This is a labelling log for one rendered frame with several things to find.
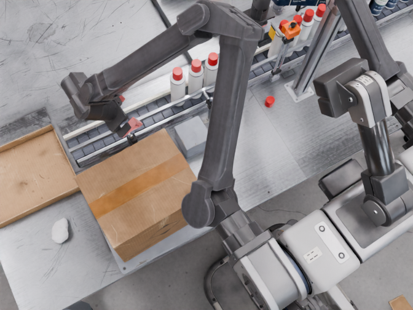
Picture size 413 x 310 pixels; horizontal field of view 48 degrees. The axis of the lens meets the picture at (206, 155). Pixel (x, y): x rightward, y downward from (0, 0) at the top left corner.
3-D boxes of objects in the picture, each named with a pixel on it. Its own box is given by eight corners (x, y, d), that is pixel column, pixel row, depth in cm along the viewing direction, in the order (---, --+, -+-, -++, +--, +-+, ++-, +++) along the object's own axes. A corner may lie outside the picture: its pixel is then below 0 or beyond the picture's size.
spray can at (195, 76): (197, 85, 172) (199, 53, 152) (204, 95, 170) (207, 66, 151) (185, 90, 170) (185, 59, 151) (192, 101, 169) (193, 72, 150)
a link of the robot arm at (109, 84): (208, 23, 85) (241, 27, 93) (198, -6, 85) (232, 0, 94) (80, 105, 112) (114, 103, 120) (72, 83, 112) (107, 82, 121)
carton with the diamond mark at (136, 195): (167, 158, 164) (164, 127, 138) (203, 215, 157) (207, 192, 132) (90, 202, 157) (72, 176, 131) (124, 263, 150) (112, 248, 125)
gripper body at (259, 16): (239, 15, 158) (242, 1, 151) (265, 5, 160) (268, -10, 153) (249, 30, 156) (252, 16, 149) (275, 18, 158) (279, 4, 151)
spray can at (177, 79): (180, 91, 170) (180, 61, 151) (187, 103, 169) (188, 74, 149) (168, 98, 169) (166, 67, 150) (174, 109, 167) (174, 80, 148)
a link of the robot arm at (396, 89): (402, 114, 104) (422, 101, 105) (373, 80, 107) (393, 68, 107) (391, 127, 113) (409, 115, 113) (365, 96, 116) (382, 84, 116)
